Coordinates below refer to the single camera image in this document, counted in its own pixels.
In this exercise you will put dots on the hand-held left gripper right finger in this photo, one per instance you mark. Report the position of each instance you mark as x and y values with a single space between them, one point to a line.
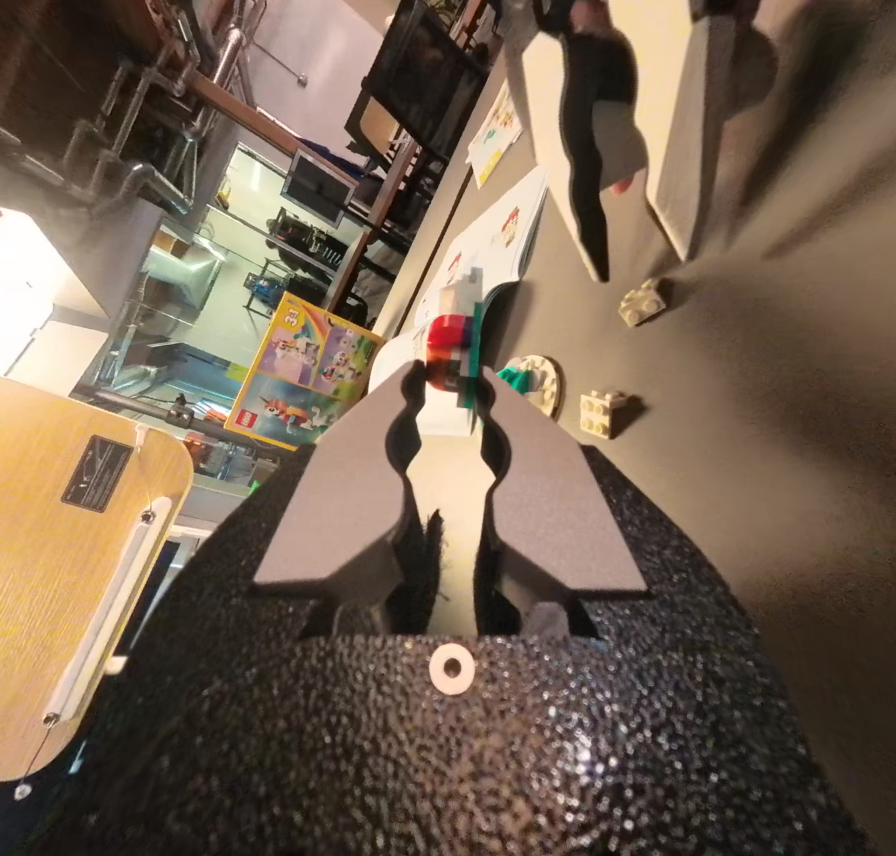
560 513

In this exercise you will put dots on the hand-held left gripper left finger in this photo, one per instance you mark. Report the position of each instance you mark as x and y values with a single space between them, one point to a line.
329 506

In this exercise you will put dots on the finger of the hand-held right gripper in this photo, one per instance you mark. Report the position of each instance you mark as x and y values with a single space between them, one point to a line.
700 135
553 135

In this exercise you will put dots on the round white plate teal bricks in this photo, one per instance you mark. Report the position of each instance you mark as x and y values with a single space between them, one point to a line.
546 380

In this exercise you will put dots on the white lego brick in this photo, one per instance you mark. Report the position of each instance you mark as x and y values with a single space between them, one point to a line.
605 415
642 303

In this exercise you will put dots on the red white green lego assembly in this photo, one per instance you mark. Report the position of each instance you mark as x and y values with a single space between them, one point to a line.
444 331

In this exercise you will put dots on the yellow lego set box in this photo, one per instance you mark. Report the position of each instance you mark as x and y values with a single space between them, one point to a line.
294 366

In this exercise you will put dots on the person's right hand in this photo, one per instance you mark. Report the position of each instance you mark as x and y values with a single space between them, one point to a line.
589 15

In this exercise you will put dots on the small colourful instruction booklet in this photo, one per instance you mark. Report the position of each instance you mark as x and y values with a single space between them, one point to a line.
493 142

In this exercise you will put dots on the open instruction booklet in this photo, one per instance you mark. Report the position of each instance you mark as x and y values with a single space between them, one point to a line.
490 240

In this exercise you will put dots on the large black screen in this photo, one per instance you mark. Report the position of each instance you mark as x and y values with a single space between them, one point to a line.
427 72

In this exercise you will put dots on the grey framed monitor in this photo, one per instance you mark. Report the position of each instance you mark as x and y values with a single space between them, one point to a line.
318 188

